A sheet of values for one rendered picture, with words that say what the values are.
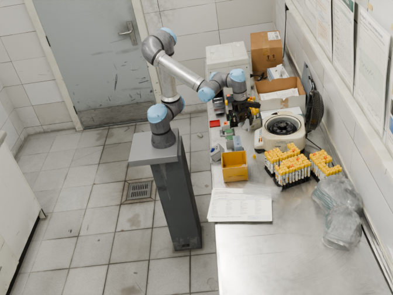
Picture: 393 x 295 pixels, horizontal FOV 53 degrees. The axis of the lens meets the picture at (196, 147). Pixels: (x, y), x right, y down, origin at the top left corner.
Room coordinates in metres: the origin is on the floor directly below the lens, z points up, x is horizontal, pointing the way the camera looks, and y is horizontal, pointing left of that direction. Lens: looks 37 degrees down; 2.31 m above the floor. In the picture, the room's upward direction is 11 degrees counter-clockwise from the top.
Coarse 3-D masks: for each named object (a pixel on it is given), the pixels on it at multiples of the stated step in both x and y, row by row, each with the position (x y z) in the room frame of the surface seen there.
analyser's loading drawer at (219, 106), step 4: (216, 96) 2.39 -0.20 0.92; (220, 96) 2.38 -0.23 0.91; (216, 100) 2.31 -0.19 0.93; (220, 100) 2.30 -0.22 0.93; (216, 104) 2.26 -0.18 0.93; (220, 104) 2.26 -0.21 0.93; (216, 108) 2.21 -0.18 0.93; (220, 108) 2.20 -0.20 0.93; (224, 108) 2.20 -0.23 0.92; (216, 112) 2.21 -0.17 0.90; (220, 112) 2.20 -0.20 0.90
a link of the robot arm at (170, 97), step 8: (160, 32) 2.05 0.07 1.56; (168, 32) 2.06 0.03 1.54; (160, 40) 1.99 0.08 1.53; (168, 40) 2.03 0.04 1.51; (176, 40) 2.08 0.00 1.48; (168, 48) 2.02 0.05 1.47; (160, 72) 2.05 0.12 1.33; (160, 80) 2.07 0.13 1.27; (168, 80) 2.04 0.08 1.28; (168, 88) 2.04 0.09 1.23; (176, 88) 2.07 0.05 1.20; (168, 96) 2.04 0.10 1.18; (176, 96) 2.06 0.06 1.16; (168, 104) 2.03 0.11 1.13; (176, 104) 2.04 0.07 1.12; (184, 104) 2.09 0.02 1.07; (176, 112) 2.02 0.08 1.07
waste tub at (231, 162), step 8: (224, 152) 1.69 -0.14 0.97; (232, 152) 1.68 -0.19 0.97; (240, 152) 1.67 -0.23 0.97; (224, 160) 1.68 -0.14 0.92; (232, 160) 1.68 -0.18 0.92; (240, 160) 1.67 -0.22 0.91; (224, 168) 1.56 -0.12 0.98; (232, 168) 1.55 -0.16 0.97; (240, 168) 1.55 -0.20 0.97; (224, 176) 1.56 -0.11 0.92; (232, 176) 1.55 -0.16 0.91; (240, 176) 1.55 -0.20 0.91
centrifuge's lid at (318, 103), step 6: (312, 90) 1.81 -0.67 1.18; (312, 96) 1.74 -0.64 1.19; (318, 96) 1.74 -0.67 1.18; (312, 102) 1.71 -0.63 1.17; (318, 102) 1.70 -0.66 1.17; (306, 108) 1.86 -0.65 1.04; (312, 108) 1.69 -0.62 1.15; (318, 108) 1.68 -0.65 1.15; (306, 114) 1.84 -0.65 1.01; (312, 114) 1.67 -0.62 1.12; (318, 114) 1.67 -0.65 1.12; (306, 120) 1.81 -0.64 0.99; (312, 120) 1.66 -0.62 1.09; (318, 120) 1.66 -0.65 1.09; (306, 126) 1.76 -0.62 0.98; (312, 126) 1.67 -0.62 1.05; (318, 126) 1.69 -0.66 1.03; (306, 132) 1.74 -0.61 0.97
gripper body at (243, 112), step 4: (244, 100) 1.75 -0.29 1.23; (232, 104) 1.78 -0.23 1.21; (236, 104) 1.75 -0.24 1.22; (240, 104) 1.77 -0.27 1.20; (244, 104) 1.77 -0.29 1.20; (232, 108) 1.78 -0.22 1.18; (236, 108) 1.77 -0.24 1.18; (240, 108) 1.76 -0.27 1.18; (244, 108) 1.77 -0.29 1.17; (248, 108) 1.77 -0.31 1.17; (236, 112) 1.75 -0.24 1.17; (240, 112) 1.74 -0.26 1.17; (244, 112) 1.75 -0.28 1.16; (248, 112) 1.76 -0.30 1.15; (232, 116) 1.79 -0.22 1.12; (236, 116) 1.78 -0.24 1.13; (240, 116) 1.75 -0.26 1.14; (244, 116) 1.75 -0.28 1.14; (248, 116) 1.75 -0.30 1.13; (240, 120) 1.73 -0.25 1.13; (244, 120) 1.74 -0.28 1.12
